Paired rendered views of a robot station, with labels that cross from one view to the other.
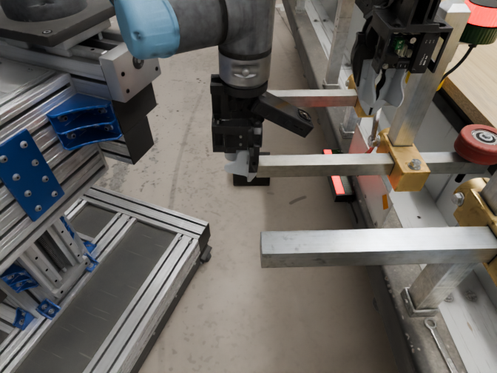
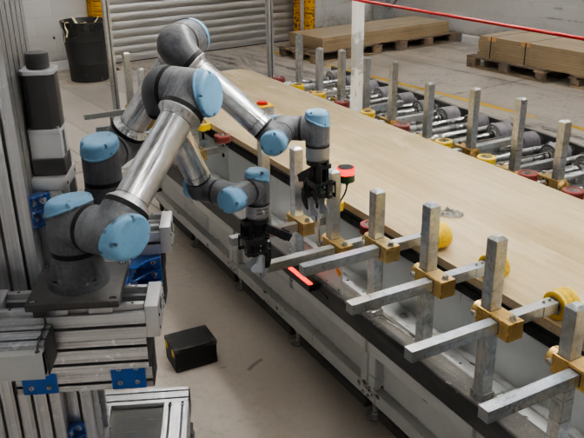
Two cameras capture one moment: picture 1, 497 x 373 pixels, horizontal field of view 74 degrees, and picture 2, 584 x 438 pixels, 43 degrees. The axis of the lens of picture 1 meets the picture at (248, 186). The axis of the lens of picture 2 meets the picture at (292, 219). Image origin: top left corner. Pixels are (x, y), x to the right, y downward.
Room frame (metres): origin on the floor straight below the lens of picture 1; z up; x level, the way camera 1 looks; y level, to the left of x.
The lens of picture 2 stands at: (-1.47, 0.86, 1.90)
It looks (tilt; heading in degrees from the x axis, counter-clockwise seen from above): 23 degrees down; 333
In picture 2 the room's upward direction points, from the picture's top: 1 degrees counter-clockwise
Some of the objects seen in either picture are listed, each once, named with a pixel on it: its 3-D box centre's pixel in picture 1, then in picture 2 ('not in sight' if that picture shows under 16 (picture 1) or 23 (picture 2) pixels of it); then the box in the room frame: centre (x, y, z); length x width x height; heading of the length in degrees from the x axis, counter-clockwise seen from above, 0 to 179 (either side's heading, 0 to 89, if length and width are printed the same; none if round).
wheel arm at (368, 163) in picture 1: (370, 165); (323, 252); (0.46, -0.23, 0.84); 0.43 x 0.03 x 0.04; 92
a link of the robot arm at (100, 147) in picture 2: not in sight; (102, 156); (0.72, 0.40, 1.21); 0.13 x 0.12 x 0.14; 142
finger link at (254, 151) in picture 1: (253, 150); (265, 254); (0.43, -0.01, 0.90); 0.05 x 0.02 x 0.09; 2
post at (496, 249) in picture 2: not in sight; (488, 321); (-0.24, -0.31, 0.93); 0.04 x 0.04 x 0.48; 2
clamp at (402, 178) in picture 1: (400, 158); (336, 246); (0.48, -0.29, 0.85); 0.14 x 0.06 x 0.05; 2
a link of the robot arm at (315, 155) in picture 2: not in sight; (318, 153); (0.42, -0.19, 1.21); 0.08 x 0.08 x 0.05
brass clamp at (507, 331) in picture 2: not in sight; (495, 319); (-0.27, -0.31, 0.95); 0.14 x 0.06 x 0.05; 2
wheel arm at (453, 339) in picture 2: not in sight; (490, 325); (-0.29, -0.28, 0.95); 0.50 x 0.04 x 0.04; 92
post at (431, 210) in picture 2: not in sight; (427, 282); (0.01, -0.31, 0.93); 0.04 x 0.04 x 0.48; 2
